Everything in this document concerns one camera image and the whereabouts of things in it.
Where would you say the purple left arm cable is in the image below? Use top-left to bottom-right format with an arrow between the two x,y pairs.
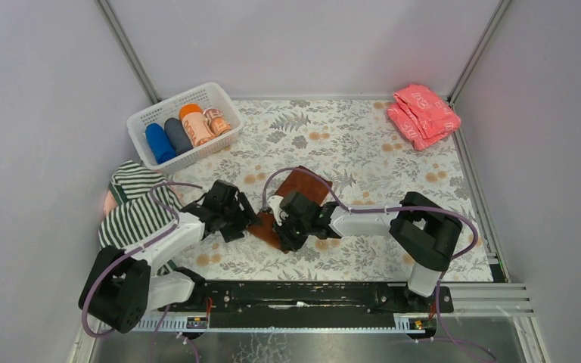
80,181 -> 207,363

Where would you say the brown towel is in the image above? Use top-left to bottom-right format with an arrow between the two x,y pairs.
248,166 -> 333,253

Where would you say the orange rolled towel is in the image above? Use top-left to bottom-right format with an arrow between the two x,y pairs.
179,104 -> 215,147

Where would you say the grey rolled towel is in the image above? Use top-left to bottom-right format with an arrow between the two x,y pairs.
163,118 -> 193,155

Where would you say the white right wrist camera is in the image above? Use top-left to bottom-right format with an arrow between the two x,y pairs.
267,195 -> 285,225

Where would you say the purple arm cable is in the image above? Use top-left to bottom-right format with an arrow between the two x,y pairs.
262,167 -> 497,363
80,181 -> 207,363

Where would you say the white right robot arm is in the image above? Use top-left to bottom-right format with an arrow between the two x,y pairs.
267,191 -> 462,297

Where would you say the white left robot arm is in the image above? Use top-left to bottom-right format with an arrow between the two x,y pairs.
79,180 -> 261,338

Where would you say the pink patterned folded towel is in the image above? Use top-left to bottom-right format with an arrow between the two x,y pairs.
387,84 -> 461,151

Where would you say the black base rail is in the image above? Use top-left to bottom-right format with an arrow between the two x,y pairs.
170,280 -> 454,329

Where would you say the blue rolled towel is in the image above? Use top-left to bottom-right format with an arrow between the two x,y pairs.
145,123 -> 176,164

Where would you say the beige patterned rolled towel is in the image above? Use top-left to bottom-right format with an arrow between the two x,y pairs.
204,107 -> 232,137

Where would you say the green white striped towel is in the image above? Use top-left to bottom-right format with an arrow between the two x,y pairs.
98,160 -> 182,249

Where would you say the pink towel under striped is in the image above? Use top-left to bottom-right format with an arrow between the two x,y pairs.
103,191 -> 118,216

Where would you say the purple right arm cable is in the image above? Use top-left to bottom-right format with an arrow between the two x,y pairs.
262,167 -> 497,363

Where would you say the white plastic basket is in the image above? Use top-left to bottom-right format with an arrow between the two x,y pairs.
126,82 -> 244,174

